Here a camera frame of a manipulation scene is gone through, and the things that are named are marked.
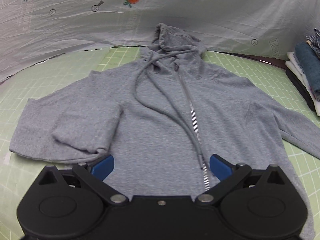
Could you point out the grey zip hoodie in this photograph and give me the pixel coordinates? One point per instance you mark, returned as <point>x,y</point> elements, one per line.
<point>150,120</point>

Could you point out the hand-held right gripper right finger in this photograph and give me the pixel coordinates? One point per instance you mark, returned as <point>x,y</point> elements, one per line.
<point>220,166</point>

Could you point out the dark red edge strip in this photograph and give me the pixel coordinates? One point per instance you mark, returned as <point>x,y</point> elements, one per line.
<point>270,60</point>

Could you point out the white folded garment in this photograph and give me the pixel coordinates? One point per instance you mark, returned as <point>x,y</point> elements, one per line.
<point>293,62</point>
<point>317,107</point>

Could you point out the black folded garment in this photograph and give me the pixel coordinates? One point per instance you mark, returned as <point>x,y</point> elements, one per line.
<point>298,87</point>

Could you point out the green grid mat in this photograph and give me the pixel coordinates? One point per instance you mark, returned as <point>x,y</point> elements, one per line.
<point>37,85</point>

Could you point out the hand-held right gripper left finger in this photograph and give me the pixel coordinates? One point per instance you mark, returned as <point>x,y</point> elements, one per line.
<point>103,166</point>

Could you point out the blue folded garment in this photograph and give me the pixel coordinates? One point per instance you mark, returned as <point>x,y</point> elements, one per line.
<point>310,65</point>

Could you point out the pale printed bed sheet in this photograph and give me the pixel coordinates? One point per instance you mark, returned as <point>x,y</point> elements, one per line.
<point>175,5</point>

